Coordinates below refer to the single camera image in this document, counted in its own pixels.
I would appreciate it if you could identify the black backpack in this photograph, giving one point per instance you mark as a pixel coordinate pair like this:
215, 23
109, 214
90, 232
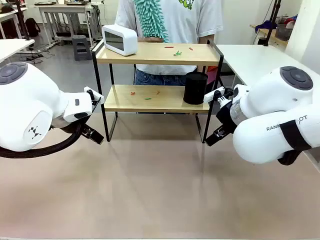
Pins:
32, 27

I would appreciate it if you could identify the large white table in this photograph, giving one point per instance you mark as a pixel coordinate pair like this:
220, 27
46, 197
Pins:
250, 60

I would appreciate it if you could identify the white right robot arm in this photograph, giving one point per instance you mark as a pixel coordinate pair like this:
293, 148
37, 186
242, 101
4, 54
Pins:
280, 100

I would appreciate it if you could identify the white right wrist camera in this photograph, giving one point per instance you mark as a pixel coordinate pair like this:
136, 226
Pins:
212, 95

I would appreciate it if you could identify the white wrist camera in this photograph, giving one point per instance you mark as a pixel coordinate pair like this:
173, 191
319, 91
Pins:
93, 93
212, 95

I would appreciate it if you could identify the white background desk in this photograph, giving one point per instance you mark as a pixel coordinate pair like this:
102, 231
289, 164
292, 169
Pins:
10, 17

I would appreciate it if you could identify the person in white t-shirt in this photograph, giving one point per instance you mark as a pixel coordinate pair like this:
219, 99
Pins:
185, 22

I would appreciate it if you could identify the black stand pole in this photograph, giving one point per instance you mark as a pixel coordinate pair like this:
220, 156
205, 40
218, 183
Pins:
22, 22
272, 22

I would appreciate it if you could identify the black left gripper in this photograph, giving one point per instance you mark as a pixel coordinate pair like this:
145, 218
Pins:
82, 128

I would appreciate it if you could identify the grey metal-frame desk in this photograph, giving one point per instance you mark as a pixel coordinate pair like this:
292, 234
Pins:
67, 10

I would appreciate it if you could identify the grey mesh basket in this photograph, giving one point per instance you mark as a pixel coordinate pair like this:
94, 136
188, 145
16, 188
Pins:
283, 32

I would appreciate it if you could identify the long red paper scrap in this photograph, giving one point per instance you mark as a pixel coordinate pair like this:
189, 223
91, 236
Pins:
168, 47

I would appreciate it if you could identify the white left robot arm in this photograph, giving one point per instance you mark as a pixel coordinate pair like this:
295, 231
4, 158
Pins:
27, 105

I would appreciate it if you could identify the white side table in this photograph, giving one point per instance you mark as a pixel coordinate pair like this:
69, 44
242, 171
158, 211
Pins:
12, 47

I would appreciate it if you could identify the crumpled green paper scrap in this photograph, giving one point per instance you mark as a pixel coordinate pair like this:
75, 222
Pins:
178, 53

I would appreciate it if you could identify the grey plastic step stool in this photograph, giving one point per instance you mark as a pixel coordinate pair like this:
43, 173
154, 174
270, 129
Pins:
81, 47

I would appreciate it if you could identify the wooden two-tier black-frame shelf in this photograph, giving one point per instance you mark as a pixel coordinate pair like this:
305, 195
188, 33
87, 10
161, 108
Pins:
155, 53

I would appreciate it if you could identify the person's right hand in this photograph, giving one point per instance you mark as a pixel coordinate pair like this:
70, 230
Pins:
151, 39

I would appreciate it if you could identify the wooden background table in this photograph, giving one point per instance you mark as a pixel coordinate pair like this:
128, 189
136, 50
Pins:
276, 37

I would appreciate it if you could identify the black mesh cup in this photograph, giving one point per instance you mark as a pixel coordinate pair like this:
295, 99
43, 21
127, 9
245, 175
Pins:
195, 88

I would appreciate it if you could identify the white digital clock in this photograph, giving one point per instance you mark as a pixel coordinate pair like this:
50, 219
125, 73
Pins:
122, 40

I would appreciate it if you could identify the teal chenille duster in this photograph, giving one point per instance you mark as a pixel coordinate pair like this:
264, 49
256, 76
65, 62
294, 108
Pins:
151, 20

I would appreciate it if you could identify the blue cloth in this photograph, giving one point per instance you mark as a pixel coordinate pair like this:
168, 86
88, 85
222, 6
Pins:
266, 25

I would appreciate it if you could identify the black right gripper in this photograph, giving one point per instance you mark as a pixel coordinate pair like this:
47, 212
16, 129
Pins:
225, 117

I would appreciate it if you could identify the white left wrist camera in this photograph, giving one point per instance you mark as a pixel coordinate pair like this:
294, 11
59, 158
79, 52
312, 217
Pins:
93, 93

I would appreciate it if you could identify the person's left forearm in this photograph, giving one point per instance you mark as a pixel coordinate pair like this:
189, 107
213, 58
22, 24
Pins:
206, 39

